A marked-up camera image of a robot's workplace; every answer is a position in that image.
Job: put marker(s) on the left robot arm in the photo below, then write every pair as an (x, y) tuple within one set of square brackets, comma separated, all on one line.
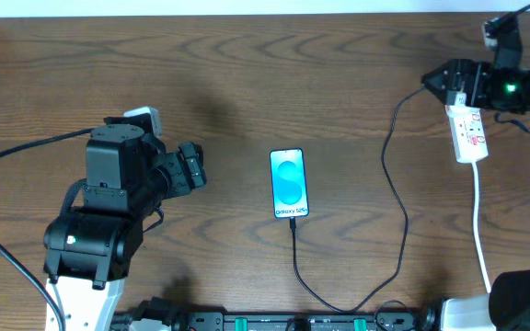
[(90, 245)]

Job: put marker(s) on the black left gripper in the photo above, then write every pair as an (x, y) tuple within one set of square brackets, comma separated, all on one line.
[(191, 165)]

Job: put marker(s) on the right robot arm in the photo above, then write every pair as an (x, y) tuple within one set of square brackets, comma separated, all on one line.
[(487, 115)]

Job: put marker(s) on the blue Galaxy smartphone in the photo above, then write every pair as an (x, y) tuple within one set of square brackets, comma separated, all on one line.
[(288, 182)]

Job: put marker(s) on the white power strip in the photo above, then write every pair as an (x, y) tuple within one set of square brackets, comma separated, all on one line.
[(469, 139)]

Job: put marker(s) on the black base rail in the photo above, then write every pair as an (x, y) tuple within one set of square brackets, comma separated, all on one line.
[(160, 314)]

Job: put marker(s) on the white USB charger plug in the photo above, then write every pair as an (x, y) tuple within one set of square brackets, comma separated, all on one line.
[(457, 107)]

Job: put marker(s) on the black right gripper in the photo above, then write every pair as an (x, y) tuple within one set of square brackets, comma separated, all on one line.
[(466, 81)]

